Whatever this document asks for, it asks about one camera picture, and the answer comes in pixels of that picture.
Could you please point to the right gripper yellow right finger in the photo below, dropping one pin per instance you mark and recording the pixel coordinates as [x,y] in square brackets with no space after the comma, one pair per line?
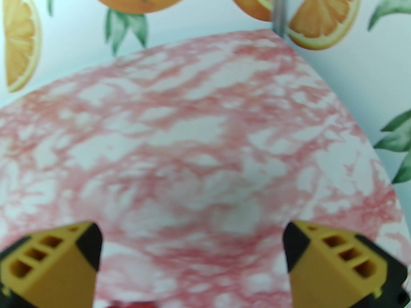
[330,274]

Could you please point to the aluminium frame post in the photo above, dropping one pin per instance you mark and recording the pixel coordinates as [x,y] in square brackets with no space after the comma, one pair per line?
[278,5]

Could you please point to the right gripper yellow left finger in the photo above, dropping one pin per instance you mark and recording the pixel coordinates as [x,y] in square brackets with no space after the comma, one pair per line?
[48,274]

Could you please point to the red pen cap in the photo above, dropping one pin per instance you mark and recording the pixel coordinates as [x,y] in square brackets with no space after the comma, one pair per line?
[138,305]

